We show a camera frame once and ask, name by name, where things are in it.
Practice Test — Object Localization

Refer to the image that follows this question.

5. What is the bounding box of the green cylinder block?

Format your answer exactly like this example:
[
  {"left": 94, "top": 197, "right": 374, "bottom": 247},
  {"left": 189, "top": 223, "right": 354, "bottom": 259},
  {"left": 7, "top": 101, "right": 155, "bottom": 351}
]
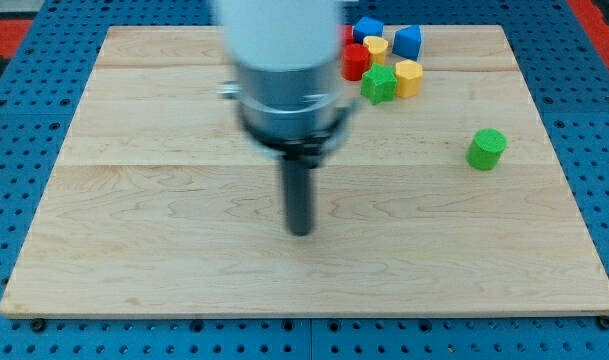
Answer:
[{"left": 465, "top": 128, "right": 508, "bottom": 171}]

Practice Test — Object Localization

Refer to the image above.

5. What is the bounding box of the blue cube block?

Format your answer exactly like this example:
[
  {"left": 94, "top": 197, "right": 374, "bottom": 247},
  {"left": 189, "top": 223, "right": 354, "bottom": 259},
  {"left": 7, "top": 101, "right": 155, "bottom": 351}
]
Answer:
[{"left": 353, "top": 17, "right": 384, "bottom": 44}]

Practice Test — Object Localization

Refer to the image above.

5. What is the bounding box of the light wooden board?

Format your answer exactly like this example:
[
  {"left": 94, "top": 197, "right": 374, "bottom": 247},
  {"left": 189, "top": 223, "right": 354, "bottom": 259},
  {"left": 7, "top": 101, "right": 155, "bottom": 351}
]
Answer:
[{"left": 0, "top": 25, "right": 609, "bottom": 319}]

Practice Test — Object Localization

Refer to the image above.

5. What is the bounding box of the blue triangular block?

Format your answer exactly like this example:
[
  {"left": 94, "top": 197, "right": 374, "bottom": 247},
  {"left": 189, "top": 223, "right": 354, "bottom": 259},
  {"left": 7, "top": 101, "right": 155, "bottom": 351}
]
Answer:
[{"left": 392, "top": 25, "right": 423, "bottom": 60}]

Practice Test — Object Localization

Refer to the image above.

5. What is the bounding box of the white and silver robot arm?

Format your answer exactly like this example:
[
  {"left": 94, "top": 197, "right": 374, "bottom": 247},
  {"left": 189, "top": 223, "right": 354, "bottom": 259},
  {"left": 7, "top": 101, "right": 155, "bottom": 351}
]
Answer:
[{"left": 214, "top": 0, "right": 356, "bottom": 236}]

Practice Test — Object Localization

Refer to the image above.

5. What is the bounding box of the red cylinder block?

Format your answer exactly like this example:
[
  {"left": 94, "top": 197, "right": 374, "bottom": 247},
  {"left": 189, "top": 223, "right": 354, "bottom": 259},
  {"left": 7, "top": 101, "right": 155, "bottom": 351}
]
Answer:
[{"left": 341, "top": 43, "right": 370, "bottom": 81}]

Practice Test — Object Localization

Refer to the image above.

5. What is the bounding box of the yellow hexagon block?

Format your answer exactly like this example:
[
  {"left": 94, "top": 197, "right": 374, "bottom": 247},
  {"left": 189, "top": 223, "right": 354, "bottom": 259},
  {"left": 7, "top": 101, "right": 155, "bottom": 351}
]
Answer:
[{"left": 395, "top": 60, "right": 423, "bottom": 98}]

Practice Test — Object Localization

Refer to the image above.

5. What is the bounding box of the green star block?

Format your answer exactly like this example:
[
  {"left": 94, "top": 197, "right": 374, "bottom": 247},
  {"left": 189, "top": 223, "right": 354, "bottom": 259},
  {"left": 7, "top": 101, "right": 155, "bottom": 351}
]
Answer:
[{"left": 360, "top": 63, "right": 397, "bottom": 105}]

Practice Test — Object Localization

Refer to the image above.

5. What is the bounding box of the red block behind arm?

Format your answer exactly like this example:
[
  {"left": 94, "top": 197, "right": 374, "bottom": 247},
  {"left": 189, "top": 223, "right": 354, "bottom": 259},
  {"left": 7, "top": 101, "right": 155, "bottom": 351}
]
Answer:
[{"left": 341, "top": 25, "right": 355, "bottom": 46}]

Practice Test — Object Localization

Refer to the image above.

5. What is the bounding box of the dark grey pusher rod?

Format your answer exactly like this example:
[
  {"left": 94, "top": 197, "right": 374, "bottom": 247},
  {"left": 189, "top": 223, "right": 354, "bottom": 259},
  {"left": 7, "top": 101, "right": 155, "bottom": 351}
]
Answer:
[{"left": 280, "top": 156, "right": 313, "bottom": 236}]

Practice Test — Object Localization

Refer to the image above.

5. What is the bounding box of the yellow rounded block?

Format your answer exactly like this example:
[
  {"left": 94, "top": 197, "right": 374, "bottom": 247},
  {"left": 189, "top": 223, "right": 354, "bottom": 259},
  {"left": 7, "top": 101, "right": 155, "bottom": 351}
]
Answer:
[{"left": 363, "top": 35, "right": 389, "bottom": 65}]

